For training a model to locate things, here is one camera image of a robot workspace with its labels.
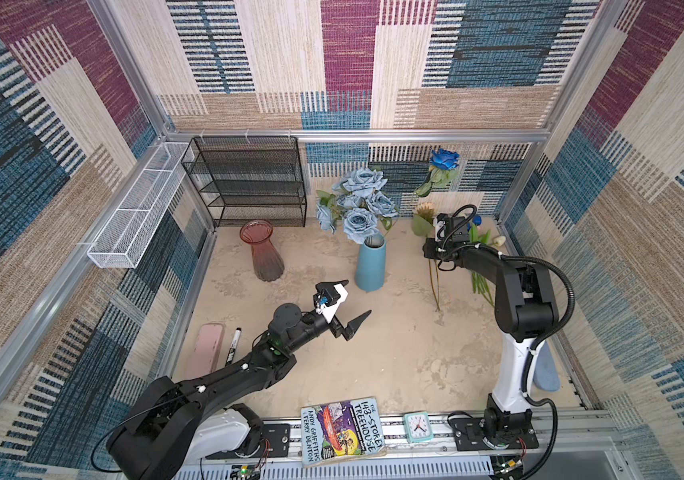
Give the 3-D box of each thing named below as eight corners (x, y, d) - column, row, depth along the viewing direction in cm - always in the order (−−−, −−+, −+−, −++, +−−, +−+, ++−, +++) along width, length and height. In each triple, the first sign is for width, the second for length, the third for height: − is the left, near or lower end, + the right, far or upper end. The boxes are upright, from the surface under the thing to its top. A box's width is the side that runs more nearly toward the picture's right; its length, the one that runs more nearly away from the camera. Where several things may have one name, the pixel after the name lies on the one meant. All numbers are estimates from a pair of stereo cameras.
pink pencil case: (188, 376, 85) (183, 373, 83) (203, 327, 95) (199, 323, 92) (213, 376, 85) (209, 373, 83) (226, 327, 95) (223, 323, 92)
